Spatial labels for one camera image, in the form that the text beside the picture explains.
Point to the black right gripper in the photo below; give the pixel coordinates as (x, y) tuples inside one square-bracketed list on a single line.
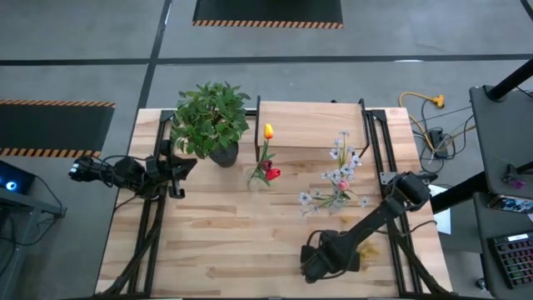
[(337, 256)]

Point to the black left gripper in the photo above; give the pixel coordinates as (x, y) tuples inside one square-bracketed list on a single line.
[(160, 173)]

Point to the yellow daffodil bunch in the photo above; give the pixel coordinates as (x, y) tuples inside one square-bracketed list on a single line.
[(368, 252)]

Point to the ribbed clear glass vase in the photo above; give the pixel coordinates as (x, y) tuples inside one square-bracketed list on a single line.
[(339, 204)]

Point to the narrow clear glass vase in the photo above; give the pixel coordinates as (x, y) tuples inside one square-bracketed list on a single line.
[(254, 185)]

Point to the pink artificial flower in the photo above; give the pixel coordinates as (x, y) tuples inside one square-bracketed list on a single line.
[(343, 185)]

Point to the dark red artificial tulip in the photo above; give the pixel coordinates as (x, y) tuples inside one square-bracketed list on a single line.
[(266, 165)]

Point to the yellow orange artificial tulip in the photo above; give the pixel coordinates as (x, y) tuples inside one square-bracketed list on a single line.
[(268, 131)]

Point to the white blue flower spray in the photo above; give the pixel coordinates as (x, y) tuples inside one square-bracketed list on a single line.
[(345, 170)]

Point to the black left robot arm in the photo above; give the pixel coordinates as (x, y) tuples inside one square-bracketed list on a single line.
[(125, 173)]

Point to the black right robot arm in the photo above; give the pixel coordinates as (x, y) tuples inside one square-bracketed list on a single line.
[(375, 216)]

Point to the green plant in black pot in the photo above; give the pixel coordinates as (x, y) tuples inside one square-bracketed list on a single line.
[(208, 121)]

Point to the white paper sheet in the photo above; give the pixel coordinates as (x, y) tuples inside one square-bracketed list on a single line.
[(443, 216)]

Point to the black hazard striped floor mat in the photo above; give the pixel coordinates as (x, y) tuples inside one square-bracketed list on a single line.
[(266, 10), (50, 129)]

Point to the grey metal stand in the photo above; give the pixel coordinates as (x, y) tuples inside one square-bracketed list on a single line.
[(25, 204)]

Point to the black computer with blue light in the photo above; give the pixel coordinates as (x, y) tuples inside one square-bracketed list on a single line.
[(21, 175)]

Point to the black desk pole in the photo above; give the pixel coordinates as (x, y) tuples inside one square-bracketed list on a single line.
[(512, 79), (458, 193)]

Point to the dark grey desk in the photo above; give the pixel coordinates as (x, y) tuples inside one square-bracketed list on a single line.
[(499, 133), (485, 227)]

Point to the black power strip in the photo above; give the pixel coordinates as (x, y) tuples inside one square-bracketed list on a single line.
[(438, 139)]

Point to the keyboard with colourful keys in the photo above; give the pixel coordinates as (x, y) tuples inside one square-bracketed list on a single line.
[(514, 260)]

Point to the phone with colourful screen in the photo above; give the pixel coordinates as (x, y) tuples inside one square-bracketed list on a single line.
[(512, 204)]

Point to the small purple object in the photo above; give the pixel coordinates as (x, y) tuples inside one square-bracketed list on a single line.
[(517, 183)]

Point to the black aluminium rig frame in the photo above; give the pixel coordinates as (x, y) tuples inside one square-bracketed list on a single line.
[(155, 250)]

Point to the wooden shelf with black frame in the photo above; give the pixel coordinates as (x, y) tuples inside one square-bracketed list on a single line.
[(310, 125)]

